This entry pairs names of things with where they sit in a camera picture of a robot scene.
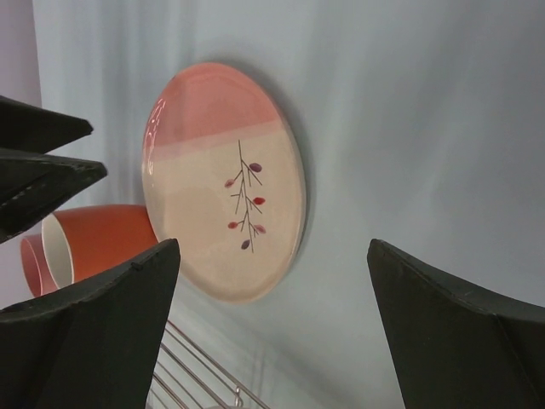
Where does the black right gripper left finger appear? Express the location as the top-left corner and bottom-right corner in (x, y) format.
(1, 239), (181, 408)

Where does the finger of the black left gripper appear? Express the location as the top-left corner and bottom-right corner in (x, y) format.
(1, 152), (107, 243)
(1, 95), (93, 153)

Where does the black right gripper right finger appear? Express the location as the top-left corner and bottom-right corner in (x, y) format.
(367, 239), (544, 408)

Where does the pink plastic cup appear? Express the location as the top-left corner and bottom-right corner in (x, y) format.
(20, 234), (57, 297)

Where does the pink and cream plate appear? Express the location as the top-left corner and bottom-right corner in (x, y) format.
(142, 62), (307, 303)

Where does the orange ceramic mug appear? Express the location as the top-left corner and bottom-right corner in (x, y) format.
(42, 204), (158, 288)

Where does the metal wire dish rack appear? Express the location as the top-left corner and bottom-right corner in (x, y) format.
(146, 320), (270, 409)

